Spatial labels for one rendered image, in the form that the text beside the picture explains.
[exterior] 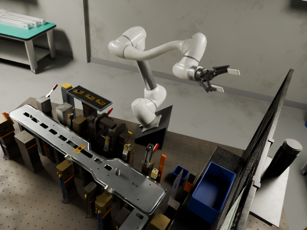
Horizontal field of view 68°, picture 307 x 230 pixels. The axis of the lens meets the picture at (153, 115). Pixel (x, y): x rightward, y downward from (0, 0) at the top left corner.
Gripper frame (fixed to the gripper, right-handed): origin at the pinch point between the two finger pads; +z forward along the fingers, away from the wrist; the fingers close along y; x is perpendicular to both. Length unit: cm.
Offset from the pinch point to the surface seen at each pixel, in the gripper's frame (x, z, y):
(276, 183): -32, 34, 24
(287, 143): -17.4, 33.4, 11.9
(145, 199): -39, -20, 70
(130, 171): -34, -41, 65
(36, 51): -4, -428, 28
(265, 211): -26, 39, 40
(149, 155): -28, -33, 50
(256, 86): -225, -158, -208
